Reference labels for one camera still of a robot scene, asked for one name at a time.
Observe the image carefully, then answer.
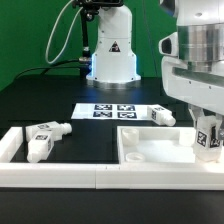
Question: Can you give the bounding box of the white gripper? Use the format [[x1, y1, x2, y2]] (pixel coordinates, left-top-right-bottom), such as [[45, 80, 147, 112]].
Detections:
[[157, 31, 224, 140]]

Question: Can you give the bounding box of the white square tabletop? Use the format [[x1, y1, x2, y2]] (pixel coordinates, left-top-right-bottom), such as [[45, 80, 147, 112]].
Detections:
[[117, 126, 224, 165]]

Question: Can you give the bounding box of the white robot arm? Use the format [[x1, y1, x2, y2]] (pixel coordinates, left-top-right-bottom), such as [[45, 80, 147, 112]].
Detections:
[[87, 0, 224, 140]]

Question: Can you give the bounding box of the white sheet with tags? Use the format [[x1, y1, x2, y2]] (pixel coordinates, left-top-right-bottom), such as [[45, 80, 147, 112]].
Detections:
[[71, 102, 167, 120]]

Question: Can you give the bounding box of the white U-shaped fence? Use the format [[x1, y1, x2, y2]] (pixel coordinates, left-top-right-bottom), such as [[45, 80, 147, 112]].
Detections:
[[0, 127, 224, 190]]

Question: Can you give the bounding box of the black cable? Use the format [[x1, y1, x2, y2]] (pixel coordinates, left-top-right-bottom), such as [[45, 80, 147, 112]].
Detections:
[[0, 59, 88, 92]]

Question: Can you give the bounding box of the black post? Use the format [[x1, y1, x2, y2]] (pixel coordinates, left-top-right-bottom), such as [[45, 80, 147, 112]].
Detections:
[[70, 0, 124, 78]]

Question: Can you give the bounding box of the white cable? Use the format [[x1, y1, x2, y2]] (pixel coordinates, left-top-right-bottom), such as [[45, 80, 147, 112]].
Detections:
[[44, 0, 84, 65]]

